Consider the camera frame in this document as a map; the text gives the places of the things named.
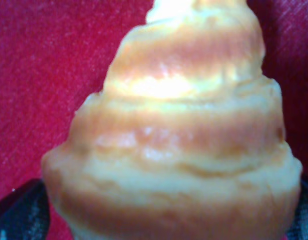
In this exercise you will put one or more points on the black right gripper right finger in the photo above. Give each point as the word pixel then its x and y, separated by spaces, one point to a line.
pixel 299 228

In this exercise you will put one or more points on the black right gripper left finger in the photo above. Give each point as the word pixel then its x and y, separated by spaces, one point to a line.
pixel 26 212

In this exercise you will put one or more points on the golden croissant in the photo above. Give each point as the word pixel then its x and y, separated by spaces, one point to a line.
pixel 185 141

